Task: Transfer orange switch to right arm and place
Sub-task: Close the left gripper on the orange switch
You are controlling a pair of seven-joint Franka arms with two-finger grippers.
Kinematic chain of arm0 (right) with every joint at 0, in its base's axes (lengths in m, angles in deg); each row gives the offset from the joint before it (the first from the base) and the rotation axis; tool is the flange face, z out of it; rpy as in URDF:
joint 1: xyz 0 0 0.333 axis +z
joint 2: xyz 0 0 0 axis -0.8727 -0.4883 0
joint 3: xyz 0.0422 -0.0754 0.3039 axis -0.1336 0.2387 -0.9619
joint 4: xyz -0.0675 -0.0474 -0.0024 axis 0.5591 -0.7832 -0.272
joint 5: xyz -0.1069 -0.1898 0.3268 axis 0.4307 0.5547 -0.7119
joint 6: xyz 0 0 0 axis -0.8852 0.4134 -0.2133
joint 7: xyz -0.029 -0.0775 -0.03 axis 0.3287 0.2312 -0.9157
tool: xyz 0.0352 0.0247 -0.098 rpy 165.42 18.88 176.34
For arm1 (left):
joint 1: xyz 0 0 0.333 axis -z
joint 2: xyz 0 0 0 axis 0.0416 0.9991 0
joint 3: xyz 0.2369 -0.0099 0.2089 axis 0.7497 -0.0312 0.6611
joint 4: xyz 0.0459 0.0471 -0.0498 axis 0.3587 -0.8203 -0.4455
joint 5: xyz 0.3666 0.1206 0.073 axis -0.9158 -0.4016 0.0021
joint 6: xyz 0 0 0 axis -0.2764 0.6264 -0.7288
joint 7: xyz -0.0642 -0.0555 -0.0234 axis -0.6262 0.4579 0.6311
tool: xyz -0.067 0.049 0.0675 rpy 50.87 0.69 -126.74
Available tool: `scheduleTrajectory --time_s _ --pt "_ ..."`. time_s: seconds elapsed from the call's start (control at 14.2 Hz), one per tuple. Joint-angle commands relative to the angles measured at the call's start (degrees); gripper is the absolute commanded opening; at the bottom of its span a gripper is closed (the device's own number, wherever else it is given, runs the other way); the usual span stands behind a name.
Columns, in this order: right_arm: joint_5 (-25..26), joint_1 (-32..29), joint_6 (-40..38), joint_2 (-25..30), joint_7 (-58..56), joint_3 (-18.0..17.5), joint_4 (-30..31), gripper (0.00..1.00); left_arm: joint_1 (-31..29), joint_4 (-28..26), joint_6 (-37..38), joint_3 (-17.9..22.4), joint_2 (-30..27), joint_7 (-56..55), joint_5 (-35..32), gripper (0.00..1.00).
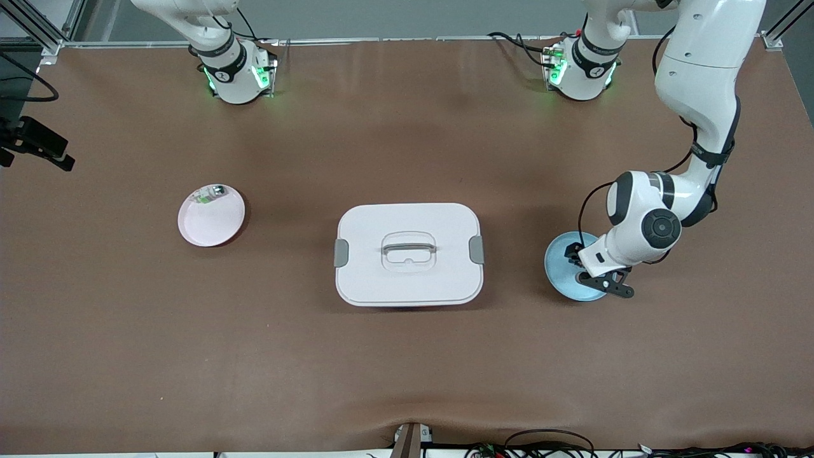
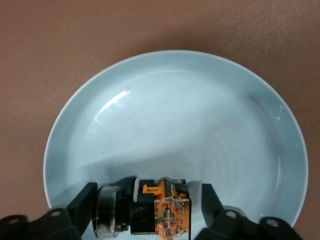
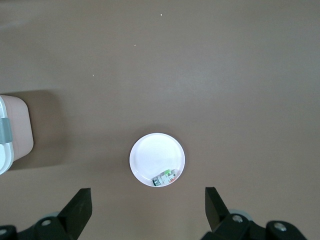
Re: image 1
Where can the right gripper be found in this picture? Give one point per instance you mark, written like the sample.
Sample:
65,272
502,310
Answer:
30,139

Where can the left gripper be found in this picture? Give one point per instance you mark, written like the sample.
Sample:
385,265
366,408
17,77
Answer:
574,256

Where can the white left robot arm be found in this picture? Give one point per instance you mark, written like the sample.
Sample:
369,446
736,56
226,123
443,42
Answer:
699,63

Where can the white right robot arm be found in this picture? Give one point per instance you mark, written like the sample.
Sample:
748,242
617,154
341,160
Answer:
235,76

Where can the light blue round plate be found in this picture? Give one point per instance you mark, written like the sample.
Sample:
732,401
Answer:
559,270

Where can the pink box with white lid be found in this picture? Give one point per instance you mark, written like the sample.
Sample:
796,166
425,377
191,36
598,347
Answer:
407,283

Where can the pink round plate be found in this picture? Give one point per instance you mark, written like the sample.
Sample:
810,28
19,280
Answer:
213,224

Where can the aluminium frame post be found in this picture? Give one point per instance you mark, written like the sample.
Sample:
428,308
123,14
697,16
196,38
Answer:
38,28
779,39

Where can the green push button switch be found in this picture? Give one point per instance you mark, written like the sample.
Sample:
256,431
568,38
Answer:
213,193

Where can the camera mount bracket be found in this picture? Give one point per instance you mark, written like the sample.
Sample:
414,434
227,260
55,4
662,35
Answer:
410,442

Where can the silver table edge rail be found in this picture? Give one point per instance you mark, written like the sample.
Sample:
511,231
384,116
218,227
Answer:
413,40

